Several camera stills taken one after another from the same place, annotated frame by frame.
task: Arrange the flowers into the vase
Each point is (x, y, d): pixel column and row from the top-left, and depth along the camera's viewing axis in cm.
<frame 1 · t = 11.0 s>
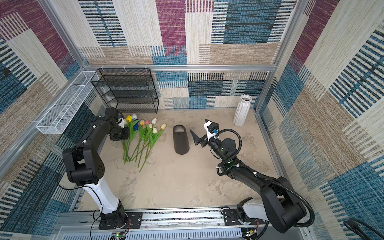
left hand: (126, 134, 92), fingers closed
right hand: (198, 125, 76), fingers open
black tapered vase: (181, 142, 95), point 9 cm above the table
white ribbed vase: (241, 112, 101), point 15 cm above the table
white tulip: (134, 116, 104), point 12 cm above the table
blue tulip: (136, 126, 108), point 5 cm above the table
orange tulip: (142, 123, 113), point 2 cm above the table

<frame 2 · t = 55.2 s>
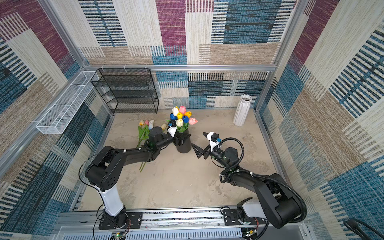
left hand: (185, 128, 88), fingers open
right hand: (197, 139, 78), fingers open
white tulip: (175, 110, 79), point 33 cm above the table
blue tulip: (185, 119, 75), point 33 cm above the table
pink tulip: (182, 109, 79), point 33 cm above the table
yellow tulip: (179, 115, 76), point 33 cm above the table
blue tulip 2: (173, 117, 81), point 29 cm above the table
light pink tulip: (192, 121, 75), point 31 cm above the table
the other named things where they were.

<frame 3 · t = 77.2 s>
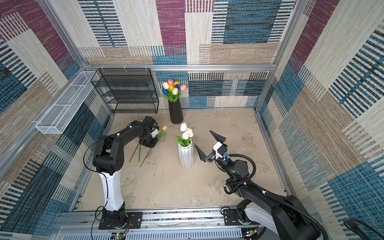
left hand: (151, 143, 100), fingers closed
right hand: (202, 138, 69), fingers open
white ribbed vase: (186, 155, 79), point 17 cm above the table
white tulip: (165, 85, 93), point 32 cm above the table
blue tulip: (177, 86, 90), point 33 cm above the table
pink tulip: (170, 82, 93), point 33 cm above the table
yellow tulip: (171, 87, 91), point 32 cm above the table
blue tulip 2: (165, 91, 95), point 28 cm above the table
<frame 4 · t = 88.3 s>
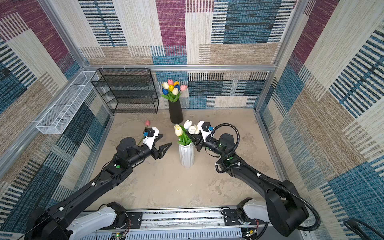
left hand: (164, 136, 73), fingers open
right hand: (187, 131, 71), fingers closed
